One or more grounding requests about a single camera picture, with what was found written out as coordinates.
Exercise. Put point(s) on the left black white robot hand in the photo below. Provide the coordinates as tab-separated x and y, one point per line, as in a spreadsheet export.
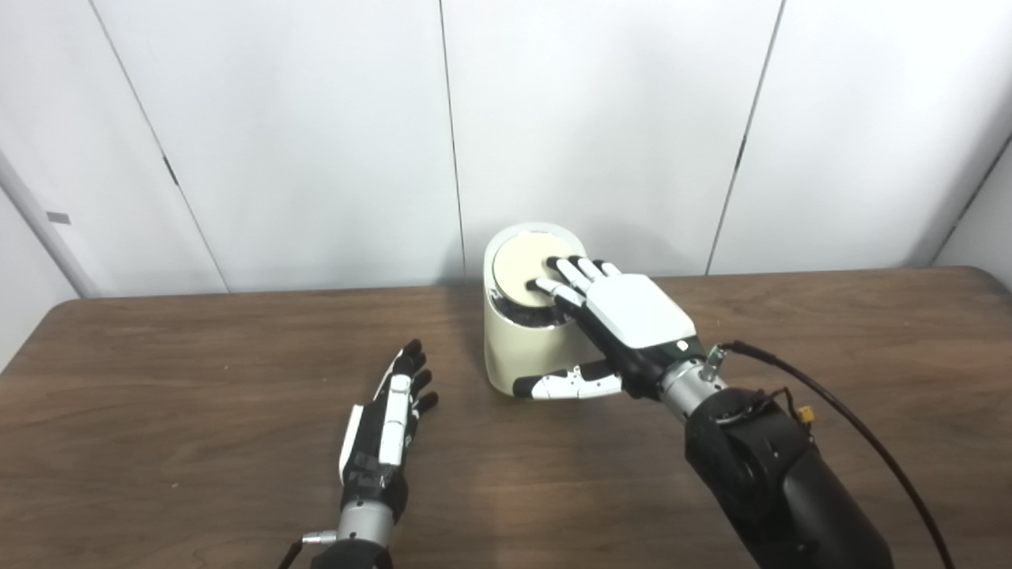
387	442

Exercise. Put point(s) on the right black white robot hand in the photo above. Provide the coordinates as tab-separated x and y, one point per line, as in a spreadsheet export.
636	312

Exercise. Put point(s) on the cream-colored bin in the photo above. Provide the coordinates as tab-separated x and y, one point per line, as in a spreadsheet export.
526	352

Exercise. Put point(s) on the cream round bin lid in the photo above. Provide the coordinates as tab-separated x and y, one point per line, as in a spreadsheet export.
518	265

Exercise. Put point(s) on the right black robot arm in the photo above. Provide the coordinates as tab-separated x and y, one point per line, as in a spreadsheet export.
775	482

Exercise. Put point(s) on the black bin liner bag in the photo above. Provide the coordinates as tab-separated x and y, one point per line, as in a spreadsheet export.
530	314

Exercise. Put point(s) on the black wall panel hinge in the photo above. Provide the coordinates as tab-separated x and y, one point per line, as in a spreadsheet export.
170	170
740	152

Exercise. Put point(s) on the small grey wall label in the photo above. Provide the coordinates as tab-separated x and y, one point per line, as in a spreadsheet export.
58	217

